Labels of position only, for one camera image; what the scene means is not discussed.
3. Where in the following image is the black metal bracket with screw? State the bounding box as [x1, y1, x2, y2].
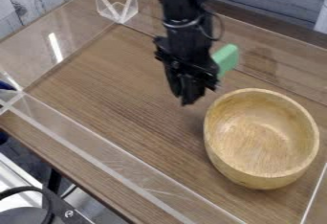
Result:
[42, 189, 95, 224]

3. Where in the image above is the light wooden bowl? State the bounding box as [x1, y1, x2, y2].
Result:
[203, 88, 319, 190]

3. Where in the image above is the blue object at left edge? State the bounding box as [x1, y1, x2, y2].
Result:
[0, 80, 16, 91]

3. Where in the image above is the green rectangular block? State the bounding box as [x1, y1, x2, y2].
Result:
[213, 44, 239, 78]

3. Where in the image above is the clear acrylic corner bracket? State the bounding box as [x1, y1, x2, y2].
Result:
[95, 0, 138, 25]

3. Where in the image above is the clear acrylic front barrier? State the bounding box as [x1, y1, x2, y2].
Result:
[0, 73, 246, 224]

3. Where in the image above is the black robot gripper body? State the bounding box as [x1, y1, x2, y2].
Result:
[154, 23, 219, 90]

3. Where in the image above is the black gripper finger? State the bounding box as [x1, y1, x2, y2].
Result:
[165, 65, 182, 98]
[182, 75, 206, 105]

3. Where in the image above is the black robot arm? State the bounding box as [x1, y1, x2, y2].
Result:
[154, 0, 221, 105]

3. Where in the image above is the black cable loop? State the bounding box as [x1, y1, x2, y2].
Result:
[0, 185, 55, 224]

